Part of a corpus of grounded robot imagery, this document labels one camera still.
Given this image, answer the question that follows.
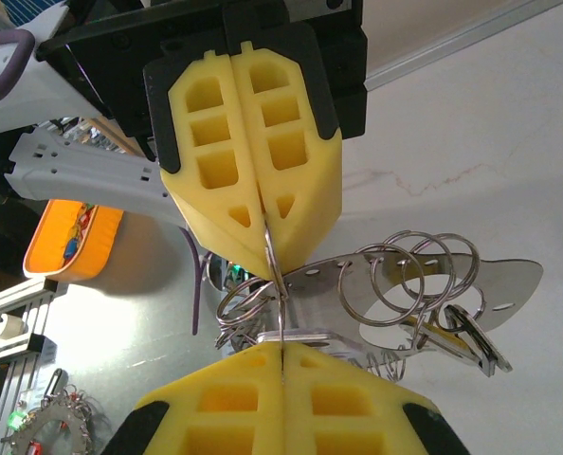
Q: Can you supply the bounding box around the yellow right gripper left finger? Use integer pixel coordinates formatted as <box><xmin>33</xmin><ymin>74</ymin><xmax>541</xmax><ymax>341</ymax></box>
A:
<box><xmin>100</xmin><ymin>341</ymin><xmax>283</xmax><ymax>455</ymax></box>

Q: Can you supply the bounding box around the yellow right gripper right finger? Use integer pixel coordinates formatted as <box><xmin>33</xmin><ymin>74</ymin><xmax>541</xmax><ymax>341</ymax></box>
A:
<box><xmin>281</xmin><ymin>343</ymin><xmax>471</xmax><ymax>455</ymax></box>

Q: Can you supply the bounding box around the metal keyring holder with rings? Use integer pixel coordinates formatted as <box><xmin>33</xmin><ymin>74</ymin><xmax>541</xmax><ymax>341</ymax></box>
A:
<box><xmin>205</xmin><ymin>229</ymin><xmax>546</xmax><ymax>383</ymax></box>

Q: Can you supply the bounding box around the spare keyring bunch with tags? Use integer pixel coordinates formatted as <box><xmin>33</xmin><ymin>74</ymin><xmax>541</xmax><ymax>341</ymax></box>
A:
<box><xmin>0</xmin><ymin>368</ymin><xmax>102</xmax><ymax>455</ymax></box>

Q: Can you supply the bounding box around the left base electronics board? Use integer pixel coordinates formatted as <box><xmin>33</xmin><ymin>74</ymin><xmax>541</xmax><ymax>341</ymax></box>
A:
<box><xmin>208</xmin><ymin>253</ymin><xmax>249</xmax><ymax>290</ymax></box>

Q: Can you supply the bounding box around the orange plastic container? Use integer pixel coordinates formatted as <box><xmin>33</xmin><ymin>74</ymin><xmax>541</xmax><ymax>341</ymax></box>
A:
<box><xmin>22</xmin><ymin>198</ymin><xmax>125</xmax><ymax>282</ymax></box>

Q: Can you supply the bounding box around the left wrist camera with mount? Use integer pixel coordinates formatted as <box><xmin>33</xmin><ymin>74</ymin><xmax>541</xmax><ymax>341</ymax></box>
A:
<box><xmin>0</xmin><ymin>0</ymin><xmax>115</xmax><ymax>143</ymax></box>

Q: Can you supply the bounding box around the silver key on ring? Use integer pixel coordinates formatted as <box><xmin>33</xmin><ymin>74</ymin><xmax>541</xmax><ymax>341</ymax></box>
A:
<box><xmin>445</xmin><ymin>302</ymin><xmax>514</xmax><ymax>378</ymax></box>

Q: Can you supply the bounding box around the aluminium side rail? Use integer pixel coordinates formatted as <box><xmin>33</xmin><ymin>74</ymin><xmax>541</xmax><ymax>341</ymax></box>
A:
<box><xmin>362</xmin><ymin>0</ymin><xmax>563</xmax><ymax>92</ymax></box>

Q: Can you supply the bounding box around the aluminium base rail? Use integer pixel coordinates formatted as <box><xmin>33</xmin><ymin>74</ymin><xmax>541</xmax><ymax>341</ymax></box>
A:
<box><xmin>0</xmin><ymin>277</ymin><xmax>69</xmax><ymax>455</ymax></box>

